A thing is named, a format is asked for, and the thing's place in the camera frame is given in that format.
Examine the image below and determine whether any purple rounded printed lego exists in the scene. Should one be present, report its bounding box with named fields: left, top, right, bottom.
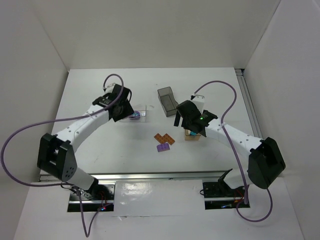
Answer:
left=128, top=111, right=141, bottom=121

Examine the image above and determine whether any light purple curved lego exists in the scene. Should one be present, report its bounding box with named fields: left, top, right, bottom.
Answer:
left=156, top=142, right=170, bottom=153

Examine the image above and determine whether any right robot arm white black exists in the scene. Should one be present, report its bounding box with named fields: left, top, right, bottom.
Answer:
left=174, top=100, right=286, bottom=189

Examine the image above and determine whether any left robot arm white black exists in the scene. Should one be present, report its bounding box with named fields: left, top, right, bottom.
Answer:
left=37, top=83, right=134, bottom=198

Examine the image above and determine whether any clear plastic container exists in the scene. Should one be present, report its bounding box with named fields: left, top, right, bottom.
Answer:
left=120, top=104, right=147, bottom=123

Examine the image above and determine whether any amber plastic container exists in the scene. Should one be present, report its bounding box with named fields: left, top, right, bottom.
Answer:
left=184, top=129, right=202, bottom=141

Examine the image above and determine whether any orange flat lego plate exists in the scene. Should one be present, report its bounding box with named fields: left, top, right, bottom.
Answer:
left=154, top=133, right=175, bottom=145

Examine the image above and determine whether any dark grey plastic container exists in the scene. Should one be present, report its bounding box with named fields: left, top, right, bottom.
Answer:
left=157, top=86, right=178, bottom=117

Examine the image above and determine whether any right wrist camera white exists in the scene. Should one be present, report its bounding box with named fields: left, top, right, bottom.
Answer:
left=190, top=94, right=205, bottom=113

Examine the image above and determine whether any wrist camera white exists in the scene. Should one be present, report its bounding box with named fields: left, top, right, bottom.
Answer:
left=103, top=82, right=116, bottom=94
left=190, top=94, right=205, bottom=113

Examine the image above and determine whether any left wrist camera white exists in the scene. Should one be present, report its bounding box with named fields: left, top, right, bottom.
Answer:
left=103, top=82, right=116, bottom=94

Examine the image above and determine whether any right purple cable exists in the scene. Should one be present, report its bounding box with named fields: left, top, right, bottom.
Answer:
left=193, top=80, right=274, bottom=223

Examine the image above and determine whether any aluminium rail right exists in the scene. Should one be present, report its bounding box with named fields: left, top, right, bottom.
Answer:
left=234, top=68, right=263, bottom=138

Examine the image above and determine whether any aluminium rail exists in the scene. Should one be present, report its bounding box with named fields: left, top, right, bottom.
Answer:
left=39, top=170, right=233, bottom=182
left=234, top=68, right=263, bottom=138

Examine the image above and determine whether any aluminium rail front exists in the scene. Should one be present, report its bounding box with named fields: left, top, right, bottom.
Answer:
left=39, top=170, right=233, bottom=182

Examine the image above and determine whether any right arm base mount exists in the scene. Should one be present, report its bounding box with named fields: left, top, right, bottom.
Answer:
left=199, top=182, right=250, bottom=210

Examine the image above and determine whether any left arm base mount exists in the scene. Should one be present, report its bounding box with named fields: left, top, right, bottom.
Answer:
left=67, top=181, right=116, bottom=213

